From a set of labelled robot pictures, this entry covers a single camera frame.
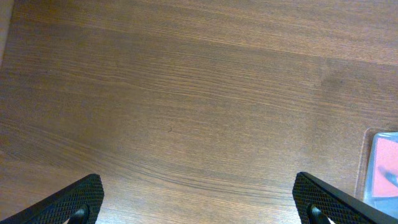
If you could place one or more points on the clear plastic container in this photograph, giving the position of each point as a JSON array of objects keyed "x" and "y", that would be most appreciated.
[{"x": 364, "y": 185}]

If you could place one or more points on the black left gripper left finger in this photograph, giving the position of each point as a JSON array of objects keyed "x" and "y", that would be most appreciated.
[{"x": 80, "y": 202}]

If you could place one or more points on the orange scraper wooden handle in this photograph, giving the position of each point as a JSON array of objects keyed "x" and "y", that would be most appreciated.
[{"x": 385, "y": 169}]

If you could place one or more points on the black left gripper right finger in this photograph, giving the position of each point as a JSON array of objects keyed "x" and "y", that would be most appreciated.
[{"x": 319, "y": 202}]

